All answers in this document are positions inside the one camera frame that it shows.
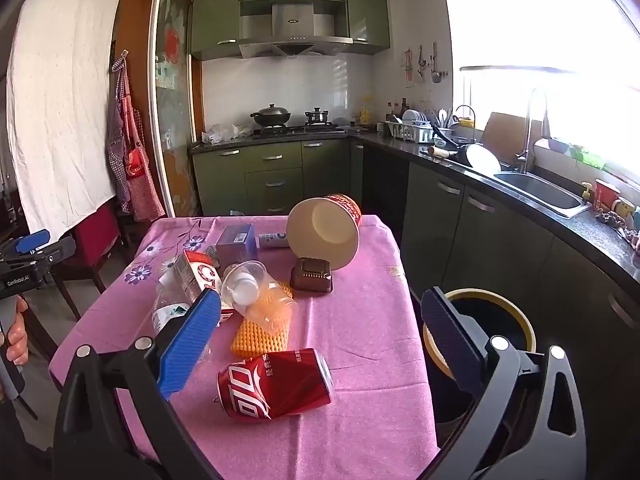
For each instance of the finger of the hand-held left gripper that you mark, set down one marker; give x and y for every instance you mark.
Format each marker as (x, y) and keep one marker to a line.
(62, 249)
(32, 241)

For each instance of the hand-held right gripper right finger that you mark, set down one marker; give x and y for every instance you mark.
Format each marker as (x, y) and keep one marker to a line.
(450, 340)

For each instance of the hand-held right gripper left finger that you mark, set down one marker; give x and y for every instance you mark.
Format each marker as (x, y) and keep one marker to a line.
(190, 340)

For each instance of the black bin with yellow rim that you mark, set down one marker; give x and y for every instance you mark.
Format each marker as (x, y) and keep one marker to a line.
(505, 317)

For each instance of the crushed red soda can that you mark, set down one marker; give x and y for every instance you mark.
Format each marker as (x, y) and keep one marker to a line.
(280, 385)

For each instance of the white squeeze tube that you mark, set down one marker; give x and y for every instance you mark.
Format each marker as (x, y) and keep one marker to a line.
(272, 240)

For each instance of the person's left hand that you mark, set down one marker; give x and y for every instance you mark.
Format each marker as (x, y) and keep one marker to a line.
(16, 332)

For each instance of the dark red chair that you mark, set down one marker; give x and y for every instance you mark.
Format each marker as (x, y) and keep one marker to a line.
(97, 235)

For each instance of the clear plastic bottle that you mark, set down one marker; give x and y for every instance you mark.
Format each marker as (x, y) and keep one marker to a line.
(170, 305)

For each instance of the red and white carton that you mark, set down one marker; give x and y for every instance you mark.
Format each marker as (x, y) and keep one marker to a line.
(200, 272)

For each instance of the orange foam fruit net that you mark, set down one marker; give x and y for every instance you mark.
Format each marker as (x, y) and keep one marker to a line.
(260, 342)

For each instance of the clear plastic cup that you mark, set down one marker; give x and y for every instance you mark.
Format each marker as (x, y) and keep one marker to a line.
(245, 285)

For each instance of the pink floral tablecloth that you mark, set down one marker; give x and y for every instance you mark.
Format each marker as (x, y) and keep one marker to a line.
(360, 320)

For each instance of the red checked apron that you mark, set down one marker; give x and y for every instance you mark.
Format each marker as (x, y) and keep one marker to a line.
(142, 180)

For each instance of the grey blue cardboard box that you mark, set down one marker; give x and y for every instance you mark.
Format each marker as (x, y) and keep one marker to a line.
(235, 244)

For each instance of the dark base cabinet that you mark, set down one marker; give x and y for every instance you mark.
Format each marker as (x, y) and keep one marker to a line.
(500, 240)

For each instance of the purple checked apron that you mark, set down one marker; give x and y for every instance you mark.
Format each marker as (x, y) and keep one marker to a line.
(117, 150)

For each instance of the white hanging cloth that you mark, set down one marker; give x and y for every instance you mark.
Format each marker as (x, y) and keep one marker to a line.
(65, 110)

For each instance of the brown plastic box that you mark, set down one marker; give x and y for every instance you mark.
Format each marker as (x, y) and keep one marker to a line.
(311, 277)

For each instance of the paper instant noodle bowl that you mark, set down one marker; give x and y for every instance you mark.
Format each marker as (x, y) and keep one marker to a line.
(320, 230)

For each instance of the steel sink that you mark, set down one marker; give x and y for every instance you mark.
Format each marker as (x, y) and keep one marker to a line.
(540, 190)

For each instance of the glass sliding door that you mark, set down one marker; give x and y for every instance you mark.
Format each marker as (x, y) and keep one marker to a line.
(172, 110)

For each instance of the wooden rolling pin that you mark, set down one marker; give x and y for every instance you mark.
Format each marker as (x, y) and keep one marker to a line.
(440, 153)

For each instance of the green base cabinet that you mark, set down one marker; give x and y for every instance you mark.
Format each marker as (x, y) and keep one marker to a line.
(270, 170)

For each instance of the white plastic bag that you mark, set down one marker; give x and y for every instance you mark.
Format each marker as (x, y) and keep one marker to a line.
(225, 132)

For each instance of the small yellow dispenser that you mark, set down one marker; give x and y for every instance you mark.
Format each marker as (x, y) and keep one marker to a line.
(586, 192)

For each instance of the crumpled dish rag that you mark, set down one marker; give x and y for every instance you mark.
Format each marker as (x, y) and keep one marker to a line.
(617, 222)

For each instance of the white dish rack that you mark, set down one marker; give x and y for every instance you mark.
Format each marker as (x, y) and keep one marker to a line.
(410, 132)

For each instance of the wooden cutting board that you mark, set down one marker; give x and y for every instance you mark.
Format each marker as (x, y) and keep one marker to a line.
(505, 135)

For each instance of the red paper cup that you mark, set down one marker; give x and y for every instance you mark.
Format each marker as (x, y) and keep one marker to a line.
(607, 195)

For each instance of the utensil holder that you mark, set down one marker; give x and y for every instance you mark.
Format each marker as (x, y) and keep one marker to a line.
(446, 120)

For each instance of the steel faucet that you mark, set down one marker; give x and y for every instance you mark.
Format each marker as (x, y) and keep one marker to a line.
(530, 125)

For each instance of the green cloth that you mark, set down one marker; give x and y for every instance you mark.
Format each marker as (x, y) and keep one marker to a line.
(590, 157)

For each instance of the gas stove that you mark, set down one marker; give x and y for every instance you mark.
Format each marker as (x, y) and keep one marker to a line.
(300, 129)

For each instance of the black wok with lid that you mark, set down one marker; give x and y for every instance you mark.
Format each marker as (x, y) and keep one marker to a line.
(272, 116)

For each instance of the yellow oil bottle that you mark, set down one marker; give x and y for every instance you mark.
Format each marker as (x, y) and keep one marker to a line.
(367, 112)

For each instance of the steel pot with lid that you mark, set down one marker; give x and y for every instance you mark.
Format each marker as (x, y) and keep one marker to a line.
(316, 116)

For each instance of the hanging kitchen utensils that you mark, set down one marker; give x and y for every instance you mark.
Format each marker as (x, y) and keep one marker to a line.
(425, 65)

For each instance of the kitchen window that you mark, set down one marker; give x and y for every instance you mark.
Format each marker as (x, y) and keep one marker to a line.
(550, 35)

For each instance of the steel range hood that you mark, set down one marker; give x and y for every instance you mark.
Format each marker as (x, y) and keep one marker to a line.
(295, 25)

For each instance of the green wall cabinets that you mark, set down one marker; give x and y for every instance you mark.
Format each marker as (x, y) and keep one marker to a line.
(215, 15)

